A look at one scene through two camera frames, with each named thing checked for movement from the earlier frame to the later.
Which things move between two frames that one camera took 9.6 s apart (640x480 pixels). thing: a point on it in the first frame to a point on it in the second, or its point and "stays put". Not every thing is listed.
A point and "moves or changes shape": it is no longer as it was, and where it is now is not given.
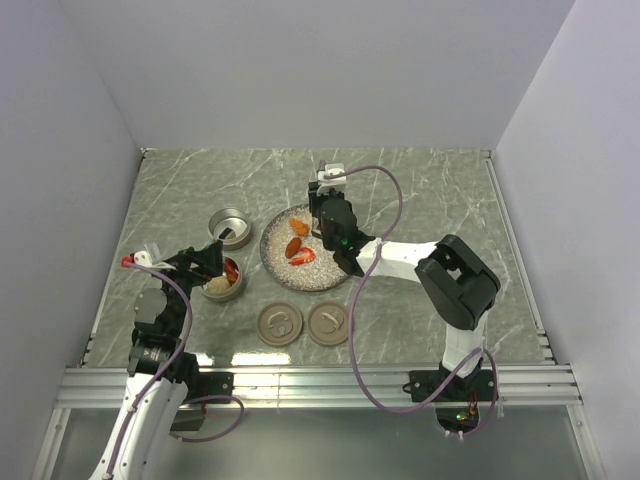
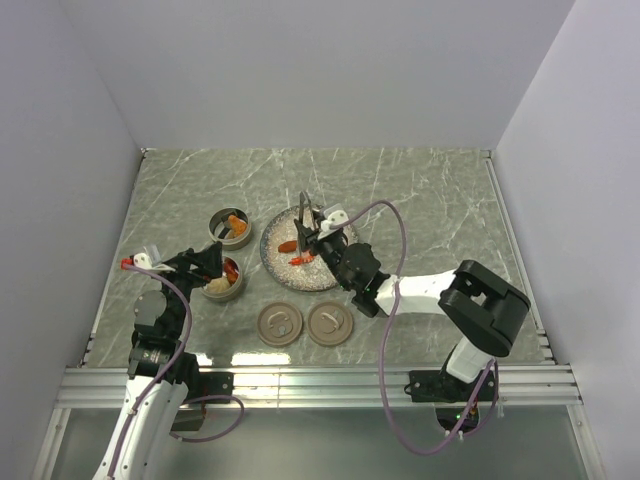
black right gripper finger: (336, 195) to (331, 245)
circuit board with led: (457, 419) stays put
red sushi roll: (318, 231) moves or changes shape
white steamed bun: (218, 284) stays put
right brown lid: (327, 324) stays put
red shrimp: (303, 255) stays put
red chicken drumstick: (231, 269) stays put
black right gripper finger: (316, 201) to (308, 239)
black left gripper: (208, 261) stays put
